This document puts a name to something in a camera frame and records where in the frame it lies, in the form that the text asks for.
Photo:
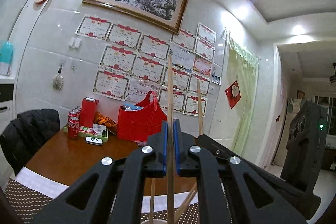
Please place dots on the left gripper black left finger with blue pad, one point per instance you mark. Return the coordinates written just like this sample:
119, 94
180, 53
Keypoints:
112, 190

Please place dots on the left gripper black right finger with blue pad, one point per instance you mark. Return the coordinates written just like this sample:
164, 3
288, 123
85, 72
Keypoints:
231, 189

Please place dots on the wooden chopstick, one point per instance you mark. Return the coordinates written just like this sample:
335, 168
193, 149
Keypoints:
200, 113
185, 203
170, 144
152, 200

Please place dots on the wooden chopstick in cup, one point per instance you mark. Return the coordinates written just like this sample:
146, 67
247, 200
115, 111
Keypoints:
185, 203
152, 200

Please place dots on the pink cylindrical utensil cup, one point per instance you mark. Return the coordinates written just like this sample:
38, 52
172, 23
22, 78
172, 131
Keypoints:
154, 221

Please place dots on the green tray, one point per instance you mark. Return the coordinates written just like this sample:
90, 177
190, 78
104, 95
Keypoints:
103, 137

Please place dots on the red gift bag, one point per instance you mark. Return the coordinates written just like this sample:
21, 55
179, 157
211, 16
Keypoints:
138, 125

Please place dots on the red cola can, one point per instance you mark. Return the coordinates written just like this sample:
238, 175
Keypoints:
73, 127

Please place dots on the tall red box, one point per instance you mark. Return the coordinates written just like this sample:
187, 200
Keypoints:
87, 112

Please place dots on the brown polka dot tablecloth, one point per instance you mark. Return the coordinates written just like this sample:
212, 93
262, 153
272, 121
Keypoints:
28, 202

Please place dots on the black jacket on chair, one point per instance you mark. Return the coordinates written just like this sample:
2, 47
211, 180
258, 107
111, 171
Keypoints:
25, 135

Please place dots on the green door curtain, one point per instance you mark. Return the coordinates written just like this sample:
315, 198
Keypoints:
243, 67

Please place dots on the hanging round brush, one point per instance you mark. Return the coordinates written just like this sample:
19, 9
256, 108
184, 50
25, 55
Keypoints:
58, 80

